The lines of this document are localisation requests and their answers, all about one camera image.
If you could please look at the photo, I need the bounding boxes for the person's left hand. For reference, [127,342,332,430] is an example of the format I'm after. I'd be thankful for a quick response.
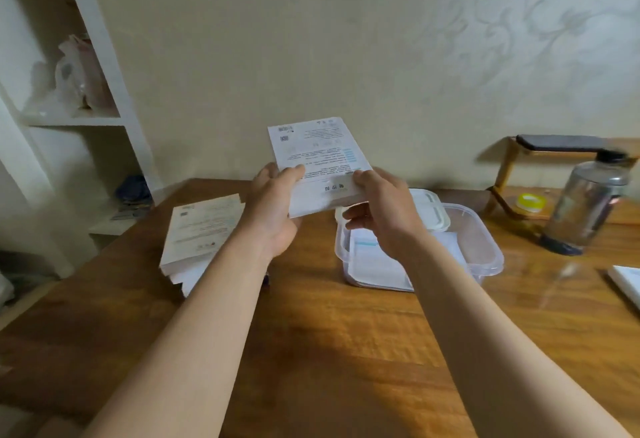
[239,162,307,259]

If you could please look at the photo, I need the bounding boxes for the person's right hand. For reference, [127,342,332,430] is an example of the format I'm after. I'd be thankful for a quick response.
[342,168,429,249]

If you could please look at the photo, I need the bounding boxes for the white container lid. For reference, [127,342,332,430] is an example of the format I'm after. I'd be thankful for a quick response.
[335,188,452,233]

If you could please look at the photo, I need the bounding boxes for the stack of white boxes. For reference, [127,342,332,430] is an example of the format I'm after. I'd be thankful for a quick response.
[159,194,271,299]

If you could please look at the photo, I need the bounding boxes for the white box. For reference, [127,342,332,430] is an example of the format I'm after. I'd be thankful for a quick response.
[267,116,373,219]
[607,265,640,311]

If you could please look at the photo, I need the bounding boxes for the clear plastic container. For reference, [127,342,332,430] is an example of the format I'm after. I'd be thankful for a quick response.
[333,202,505,293]

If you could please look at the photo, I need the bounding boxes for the person's left forearm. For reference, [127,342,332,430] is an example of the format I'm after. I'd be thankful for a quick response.
[82,232,273,438]

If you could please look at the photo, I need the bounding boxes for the person's right forearm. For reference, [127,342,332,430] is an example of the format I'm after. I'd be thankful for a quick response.
[399,230,631,438]

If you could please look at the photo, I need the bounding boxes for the dark blue bundle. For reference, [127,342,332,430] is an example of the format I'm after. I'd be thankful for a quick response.
[115,174,153,204]

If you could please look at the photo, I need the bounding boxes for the yellow tape roll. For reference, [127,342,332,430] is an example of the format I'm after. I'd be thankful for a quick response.
[515,192,545,214]

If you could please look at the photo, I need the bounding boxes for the white papers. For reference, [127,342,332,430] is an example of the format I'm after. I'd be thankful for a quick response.
[89,202,153,233]

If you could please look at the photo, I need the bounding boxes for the black smartphone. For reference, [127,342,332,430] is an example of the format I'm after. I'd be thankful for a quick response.
[515,134,609,153]

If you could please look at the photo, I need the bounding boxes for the clear bottle with black cap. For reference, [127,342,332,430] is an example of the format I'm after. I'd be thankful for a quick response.
[539,149,632,257]

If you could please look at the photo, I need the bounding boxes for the clear plastic bags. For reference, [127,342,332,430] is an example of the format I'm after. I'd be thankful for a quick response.
[22,34,119,116]

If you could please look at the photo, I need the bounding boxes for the small wooden desk shelf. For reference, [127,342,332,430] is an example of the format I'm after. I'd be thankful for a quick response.
[487,135,640,226]

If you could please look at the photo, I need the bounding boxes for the white bookshelf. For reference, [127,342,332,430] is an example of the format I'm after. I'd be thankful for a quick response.
[0,0,163,279]

